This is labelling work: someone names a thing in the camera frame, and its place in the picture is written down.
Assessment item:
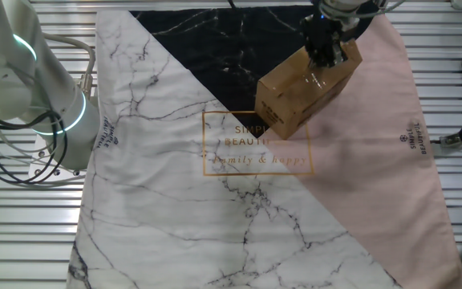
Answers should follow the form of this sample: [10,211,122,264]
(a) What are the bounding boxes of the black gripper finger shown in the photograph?
[305,43,327,69]
[325,39,349,68]

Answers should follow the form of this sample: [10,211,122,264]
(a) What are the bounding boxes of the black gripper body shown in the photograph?
[302,11,356,48]

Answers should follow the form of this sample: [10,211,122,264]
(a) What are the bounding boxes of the brown cardboard box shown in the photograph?
[253,38,363,141]

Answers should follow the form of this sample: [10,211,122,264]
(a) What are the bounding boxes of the marble pink black tablecloth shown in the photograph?
[66,6,462,289]

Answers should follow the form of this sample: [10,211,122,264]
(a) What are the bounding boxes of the small camera on mount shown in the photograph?
[429,122,462,149]

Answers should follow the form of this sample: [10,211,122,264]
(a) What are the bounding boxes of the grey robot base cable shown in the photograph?
[43,33,97,98]

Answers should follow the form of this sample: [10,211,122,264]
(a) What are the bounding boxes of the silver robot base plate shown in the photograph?
[27,134,87,180]

